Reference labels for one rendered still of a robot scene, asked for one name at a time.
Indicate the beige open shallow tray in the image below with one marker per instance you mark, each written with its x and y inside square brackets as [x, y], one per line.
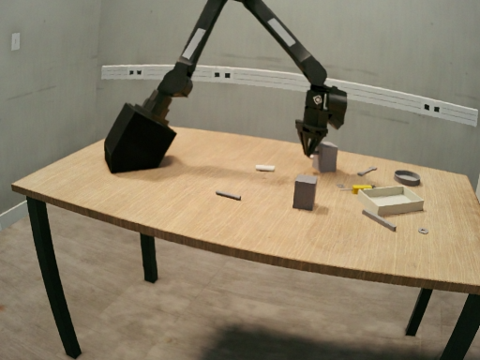
[384, 201]

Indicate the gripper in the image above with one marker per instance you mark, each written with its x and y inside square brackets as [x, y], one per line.
[310, 130]

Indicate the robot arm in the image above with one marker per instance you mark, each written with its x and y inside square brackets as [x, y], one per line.
[176, 83]

